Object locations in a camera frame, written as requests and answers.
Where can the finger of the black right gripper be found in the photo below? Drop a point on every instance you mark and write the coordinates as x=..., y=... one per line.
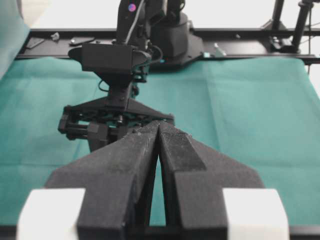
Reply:
x=193, y=177

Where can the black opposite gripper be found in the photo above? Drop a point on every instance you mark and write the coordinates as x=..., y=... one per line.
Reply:
x=118, y=176

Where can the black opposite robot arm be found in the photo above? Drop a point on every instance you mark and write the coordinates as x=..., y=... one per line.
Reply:
x=137, y=21

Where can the green table cloth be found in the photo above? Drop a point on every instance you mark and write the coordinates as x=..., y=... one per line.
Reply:
x=263, y=112

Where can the black camera box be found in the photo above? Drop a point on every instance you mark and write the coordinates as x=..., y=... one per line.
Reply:
x=109, y=58

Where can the black table frame rail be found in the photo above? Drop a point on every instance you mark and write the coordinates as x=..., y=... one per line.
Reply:
x=203, y=43

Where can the black stand post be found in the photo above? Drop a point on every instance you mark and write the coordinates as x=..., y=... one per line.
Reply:
x=305, y=7

